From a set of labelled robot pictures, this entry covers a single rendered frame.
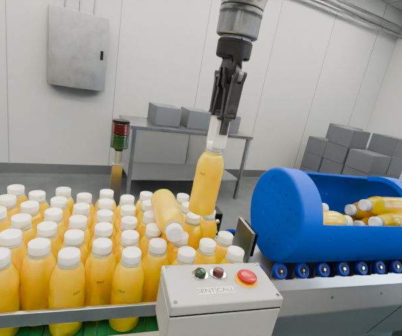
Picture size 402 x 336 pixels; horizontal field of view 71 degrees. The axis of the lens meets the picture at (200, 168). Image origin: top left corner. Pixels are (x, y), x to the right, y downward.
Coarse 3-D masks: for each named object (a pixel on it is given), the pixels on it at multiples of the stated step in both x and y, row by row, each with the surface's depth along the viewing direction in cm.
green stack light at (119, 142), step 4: (112, 136) 98; (116, 136) 97; (120, 136) 98; (124, 136) 98; (128, 136) 100; (112, 140) 98; (116, 140) 98; (120, 140) 98; (124, 140) 99; (128, 140) 101; (112, 144) 99; (116, 144) 98; (120, 144) 99; (124, 144) 99; (128, 144) 102; (116, 148) 99; (120, 148) 99; (124, 148) 100
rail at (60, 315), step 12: (0, 312) 50; (12, 312) 50; (24, 312) 51; (36, 312) 51; (48, 312) 52; (60, 312) 52; (72, 312) 53; (84, 312) 54; (96, 312) 55; (108, 312) 55; (120, 312) 56; (132, 312) 57; (144, 312) 58; (0, 324) 50; (12, 324) 51; (24, 324) 51; (36, 324) 52; (48, 324) 53
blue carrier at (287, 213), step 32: (256, 192) 95; (288, 192) 78; (320, 192) 105; (352, 192) 109; (384, 192) 113; (256, 224) 93; (288, 224) 77; (320, 224) 73; (288, 256) 76; (320, 256) 78; (352, 256) 82; (384, 256) 87
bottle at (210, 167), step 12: (204, 156) 65; (216, 156) 65; (204, 168) 64; (216, 168) 64; (204, 180) 65; (216, 180) 65; (192, 192) 68; (204, 192) 66; (216, 192) 67; (192, 204) 68; (204, 204) 67; (204, 216) 68
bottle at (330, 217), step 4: (324, 212) 83; (328, 212) 83; (332, 212) 84; (336, 212) 85; (324, 216) 82; (328, 216) 82; (332, 216) 83; (336, 216) 83; (340, 216) 84; (344, 216) 85; (324, 220) 81; (328, 220) 81; (332, 220) 82; (336, 220) 82; (340, 220) 83; (344, 220) 84; (324, 224) 81; (328, 224) 81; (332, 224) 82; (336, 224) 82; (340, 224) 83; (344, 224) 83
